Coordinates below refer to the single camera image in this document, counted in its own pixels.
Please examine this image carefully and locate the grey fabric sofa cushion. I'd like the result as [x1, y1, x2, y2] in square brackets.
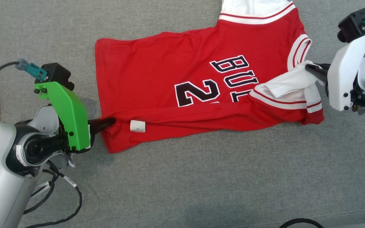
[0, 0, 365, 228]

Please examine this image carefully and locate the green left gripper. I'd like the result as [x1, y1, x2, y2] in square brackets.
[34, 81, 117, 154]

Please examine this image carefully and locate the black cable loop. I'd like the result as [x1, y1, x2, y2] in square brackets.
[279, 218, 324, 228]

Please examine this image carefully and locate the red white basketball jersey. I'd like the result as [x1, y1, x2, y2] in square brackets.
[95, 0, 325, 154]

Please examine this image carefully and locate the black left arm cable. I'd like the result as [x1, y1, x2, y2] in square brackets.
[23, 160, 82, 228]

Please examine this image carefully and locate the left camera cable teal plug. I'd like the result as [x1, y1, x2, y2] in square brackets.
[0, 59, 48, 94]

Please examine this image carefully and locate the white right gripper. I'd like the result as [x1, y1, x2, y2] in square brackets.
[305, 29, 365, 111]

